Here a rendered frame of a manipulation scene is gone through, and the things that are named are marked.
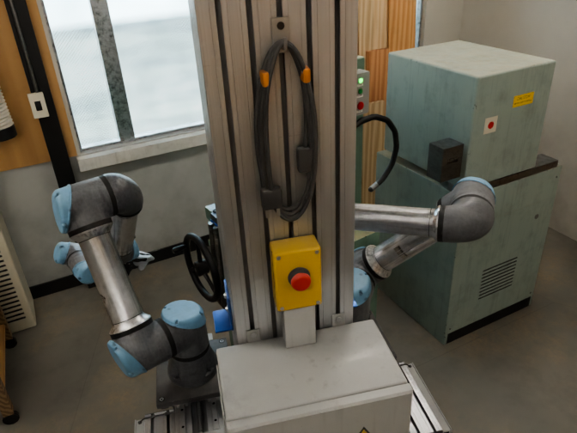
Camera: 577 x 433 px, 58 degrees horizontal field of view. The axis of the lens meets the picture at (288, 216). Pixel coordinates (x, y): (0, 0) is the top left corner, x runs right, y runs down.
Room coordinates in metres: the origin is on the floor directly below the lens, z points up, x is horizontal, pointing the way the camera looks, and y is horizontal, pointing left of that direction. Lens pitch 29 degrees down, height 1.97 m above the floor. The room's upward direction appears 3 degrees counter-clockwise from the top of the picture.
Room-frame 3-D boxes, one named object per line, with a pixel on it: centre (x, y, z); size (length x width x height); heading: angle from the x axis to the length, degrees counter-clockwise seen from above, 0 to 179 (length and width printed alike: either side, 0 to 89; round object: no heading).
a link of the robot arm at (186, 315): (1.14, 0.32, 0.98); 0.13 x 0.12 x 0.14; 127
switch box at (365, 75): (1.93, -0.28, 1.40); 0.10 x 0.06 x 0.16; 123
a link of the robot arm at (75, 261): (1.43, 0.67, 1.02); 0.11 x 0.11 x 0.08; 37
